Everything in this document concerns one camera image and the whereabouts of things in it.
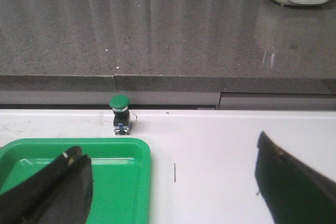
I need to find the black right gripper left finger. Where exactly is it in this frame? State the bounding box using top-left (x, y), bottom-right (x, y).
top-left (1, 146), bottom-right (93, 223)

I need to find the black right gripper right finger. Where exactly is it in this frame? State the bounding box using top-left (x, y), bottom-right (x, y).
top-left (255, 132), bottom-right (335, 223)

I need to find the green plastic tray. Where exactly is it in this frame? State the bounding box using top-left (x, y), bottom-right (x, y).
top-left (1, 138), bottom-right (151, 223)

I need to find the green mushroom push button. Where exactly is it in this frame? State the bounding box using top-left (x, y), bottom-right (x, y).
top-left (109, 94), bottom-right (130, 135)

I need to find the grey stone counter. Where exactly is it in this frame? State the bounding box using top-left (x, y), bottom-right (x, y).
top-left (1, 0), bottom-right (335, 110)

